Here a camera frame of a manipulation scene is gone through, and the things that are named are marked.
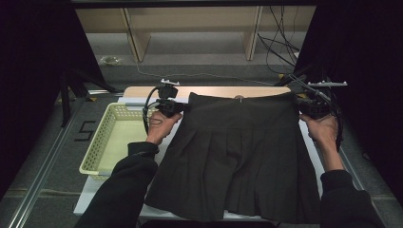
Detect black cable bundle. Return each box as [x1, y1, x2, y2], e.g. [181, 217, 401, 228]
[257, 5, 302, 75]

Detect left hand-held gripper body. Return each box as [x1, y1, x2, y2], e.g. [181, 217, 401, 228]
[154, 79, 191, 119]

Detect black overhead frame bar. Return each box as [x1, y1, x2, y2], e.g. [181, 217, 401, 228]
[69, 0, 317, 9]

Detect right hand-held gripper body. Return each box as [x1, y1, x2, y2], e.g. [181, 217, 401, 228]
[297, 81, 349, 121]

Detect crumpled clear plastic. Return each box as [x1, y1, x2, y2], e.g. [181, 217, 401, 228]
[100, 55, 122, 67]

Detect black curtain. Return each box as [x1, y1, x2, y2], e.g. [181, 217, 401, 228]
[294, 0, 403, 200]
[0, 0, 106, 200]

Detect person's right hand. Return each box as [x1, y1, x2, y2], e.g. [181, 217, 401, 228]
[298, 113, 339, 150]

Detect person's left hand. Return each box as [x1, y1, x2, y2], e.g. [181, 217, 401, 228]
[145, 109, 183, 146]

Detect white foam board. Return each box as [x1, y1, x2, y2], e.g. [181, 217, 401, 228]
[73, 97, 326, 221]

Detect dark pleated skirt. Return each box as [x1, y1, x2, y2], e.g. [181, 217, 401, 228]
[144, 91, 321, 224]

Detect pale yellow plastic basket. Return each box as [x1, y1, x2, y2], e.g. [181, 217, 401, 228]
[79, 102, 161, 181]

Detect wooden shelf unit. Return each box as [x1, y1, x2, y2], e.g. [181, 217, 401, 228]
[75, 5, 317, 63]

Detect aluminium floor rail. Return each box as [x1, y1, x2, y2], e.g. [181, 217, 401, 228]
[7, 101, 86, 228]
[338, 145, 388, 228]

